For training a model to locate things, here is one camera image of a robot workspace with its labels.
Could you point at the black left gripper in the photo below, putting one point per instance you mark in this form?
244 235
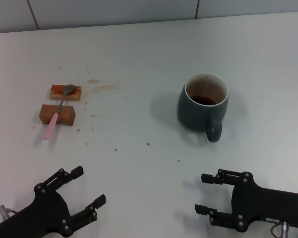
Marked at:
44 210

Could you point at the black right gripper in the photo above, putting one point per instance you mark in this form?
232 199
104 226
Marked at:
270 205

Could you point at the brown arched wooden block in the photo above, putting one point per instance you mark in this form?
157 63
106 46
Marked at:
67 115

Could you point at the grey ceramic cup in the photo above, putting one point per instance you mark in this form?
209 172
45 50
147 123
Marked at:
196 114

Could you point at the dark coffee liquid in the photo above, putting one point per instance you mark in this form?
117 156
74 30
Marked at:
203 100

